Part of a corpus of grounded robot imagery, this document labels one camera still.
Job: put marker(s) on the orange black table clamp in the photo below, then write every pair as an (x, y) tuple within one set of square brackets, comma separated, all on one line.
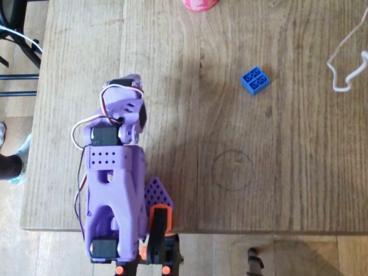
[(158, 230)]

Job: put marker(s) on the purple robot arm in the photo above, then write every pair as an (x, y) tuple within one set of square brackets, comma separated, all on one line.
[(115, 195)]

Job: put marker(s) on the red cup with print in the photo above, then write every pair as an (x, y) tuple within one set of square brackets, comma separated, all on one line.
[(199, 4)]

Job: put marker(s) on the seated person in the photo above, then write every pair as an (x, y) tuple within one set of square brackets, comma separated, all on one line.
[(10, 166)]

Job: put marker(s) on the blue toy brick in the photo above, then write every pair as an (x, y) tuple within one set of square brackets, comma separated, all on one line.
[(255, 82)]

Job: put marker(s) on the black chair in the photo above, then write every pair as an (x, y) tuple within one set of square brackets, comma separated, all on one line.
[(17, 77)]

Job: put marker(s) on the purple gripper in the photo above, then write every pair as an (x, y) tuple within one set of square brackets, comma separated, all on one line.
[(125, 82)]

